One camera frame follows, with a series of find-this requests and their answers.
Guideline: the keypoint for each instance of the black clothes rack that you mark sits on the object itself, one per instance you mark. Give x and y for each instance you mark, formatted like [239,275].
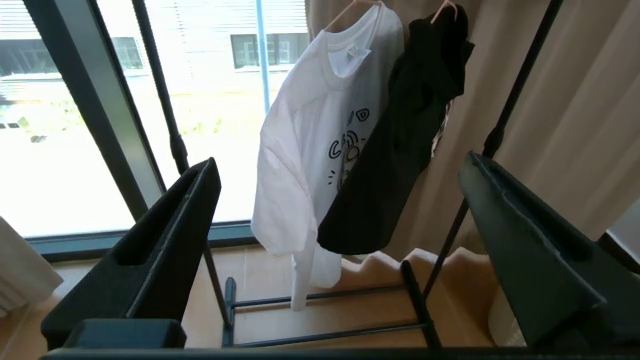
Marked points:
[520,85]

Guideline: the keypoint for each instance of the black garment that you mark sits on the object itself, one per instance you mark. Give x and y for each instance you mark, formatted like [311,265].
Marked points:
[390,175]

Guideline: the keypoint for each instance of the white printed t-shirt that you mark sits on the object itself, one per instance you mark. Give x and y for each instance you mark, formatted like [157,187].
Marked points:
[300,150]

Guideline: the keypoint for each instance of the beige curtain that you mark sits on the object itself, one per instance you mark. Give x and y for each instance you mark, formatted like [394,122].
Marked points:
[575,125]
[20,270]

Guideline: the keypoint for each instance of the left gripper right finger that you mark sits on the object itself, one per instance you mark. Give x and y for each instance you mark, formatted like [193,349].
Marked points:
[545,290]

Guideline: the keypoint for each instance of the white laundry basket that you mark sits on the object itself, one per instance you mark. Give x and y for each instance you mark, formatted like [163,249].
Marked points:
[505,315]

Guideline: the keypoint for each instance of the window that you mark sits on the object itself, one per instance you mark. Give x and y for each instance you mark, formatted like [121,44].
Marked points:
[60,150]

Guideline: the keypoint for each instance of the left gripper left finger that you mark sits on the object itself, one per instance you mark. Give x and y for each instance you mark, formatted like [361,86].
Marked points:
[125,300]

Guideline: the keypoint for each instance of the pink clothes hanger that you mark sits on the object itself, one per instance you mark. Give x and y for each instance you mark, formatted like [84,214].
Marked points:
[340,15]
[440,10]

